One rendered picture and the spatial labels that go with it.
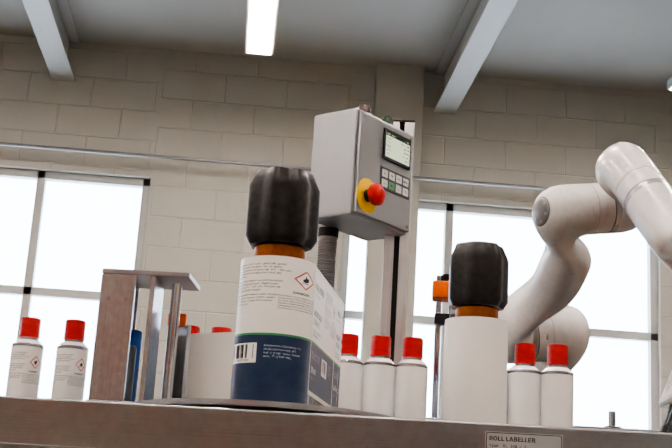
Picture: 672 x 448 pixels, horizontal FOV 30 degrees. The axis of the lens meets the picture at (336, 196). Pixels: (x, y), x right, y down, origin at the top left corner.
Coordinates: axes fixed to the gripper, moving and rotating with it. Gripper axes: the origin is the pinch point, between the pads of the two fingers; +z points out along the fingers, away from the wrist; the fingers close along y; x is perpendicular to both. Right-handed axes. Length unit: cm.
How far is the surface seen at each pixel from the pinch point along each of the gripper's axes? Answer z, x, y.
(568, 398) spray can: 0.2, -16.9, 2.2
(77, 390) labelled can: 30, -90, 2
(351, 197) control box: -17, -62, 1
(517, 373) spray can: -0.4, -25.6, 1.9
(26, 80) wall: -135, -349, -521
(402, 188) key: -25, -55, -10
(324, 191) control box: -17, -67, -2
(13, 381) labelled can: 32, -100, 2
